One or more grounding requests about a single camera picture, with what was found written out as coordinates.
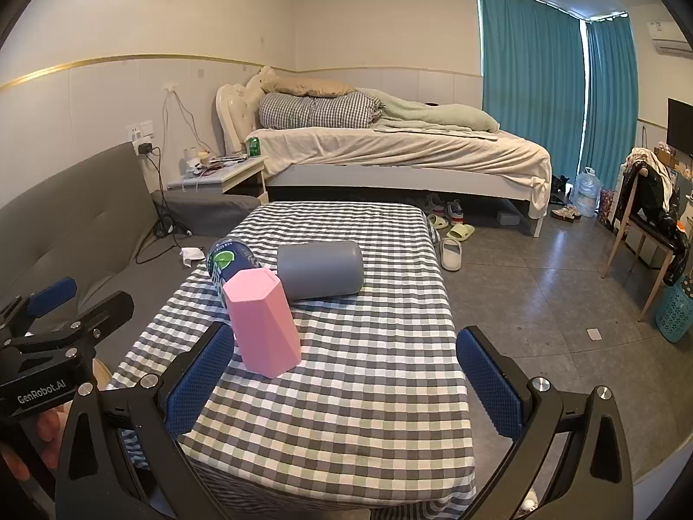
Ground white bed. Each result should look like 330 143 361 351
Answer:
215 66 553 238

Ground grey cup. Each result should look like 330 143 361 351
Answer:
277 240 365 300

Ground wooden leg chair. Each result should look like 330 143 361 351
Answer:
602 165 680 322

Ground black and white jacket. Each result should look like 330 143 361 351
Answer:
622 147 693 288

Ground black television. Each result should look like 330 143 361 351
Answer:
667 97 693 148

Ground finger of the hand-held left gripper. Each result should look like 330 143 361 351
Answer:
29 291 135 354
0 277 78 338

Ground checkered tablecloth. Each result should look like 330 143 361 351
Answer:
105 201 477 520

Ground sneakers under bed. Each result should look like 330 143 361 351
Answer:
425 195 466 218

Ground grey sofa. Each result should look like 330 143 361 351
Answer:
0 142 266 339

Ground beige pillow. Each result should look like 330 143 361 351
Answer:
265 78 358 98

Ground pale green blanket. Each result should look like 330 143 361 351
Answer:
354 88 500 142

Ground wide teal curtain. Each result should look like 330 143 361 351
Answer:
476 0 589 140

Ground clear water jug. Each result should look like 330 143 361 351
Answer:
568 168 602 218

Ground checkered quilt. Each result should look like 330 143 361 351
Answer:
259 92 385 130

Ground pink cup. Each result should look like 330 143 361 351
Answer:
223 267 302 378

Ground narrow teal curtain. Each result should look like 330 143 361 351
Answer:
585 11 641 192

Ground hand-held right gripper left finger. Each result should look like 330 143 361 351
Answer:
54 322 236 520

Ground person's left hand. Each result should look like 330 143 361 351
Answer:
0 360 112 494

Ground teal laundry basket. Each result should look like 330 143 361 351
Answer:
655 276 693 343

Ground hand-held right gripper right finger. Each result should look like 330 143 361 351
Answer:
456 326 634 520

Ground black cable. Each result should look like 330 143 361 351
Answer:
134 146 191 264

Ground patterned storage box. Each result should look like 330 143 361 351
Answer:
598 189 619 226

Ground white nightstand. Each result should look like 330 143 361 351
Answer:
167 154 269 207

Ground white slipper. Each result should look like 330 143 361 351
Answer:
440 238 463 272

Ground blue green can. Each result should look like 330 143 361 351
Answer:
207 237 263 307

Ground white air conditioner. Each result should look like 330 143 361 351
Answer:
647 20 693 56

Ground white cable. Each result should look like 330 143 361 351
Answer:
162 89 213 153

